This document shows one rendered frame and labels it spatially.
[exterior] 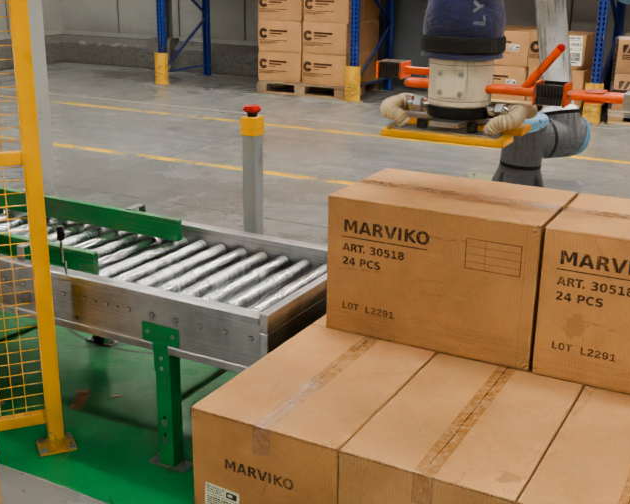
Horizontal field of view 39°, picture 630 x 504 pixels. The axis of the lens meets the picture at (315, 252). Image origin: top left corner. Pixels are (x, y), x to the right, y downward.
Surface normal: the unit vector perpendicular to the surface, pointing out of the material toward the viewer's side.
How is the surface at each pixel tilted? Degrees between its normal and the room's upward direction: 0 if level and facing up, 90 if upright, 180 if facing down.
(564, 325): 90
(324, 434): 0
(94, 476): 0
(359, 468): 90
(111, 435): 0
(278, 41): 92
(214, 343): 90
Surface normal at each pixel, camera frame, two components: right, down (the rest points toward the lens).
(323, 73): -0.46, 0.30
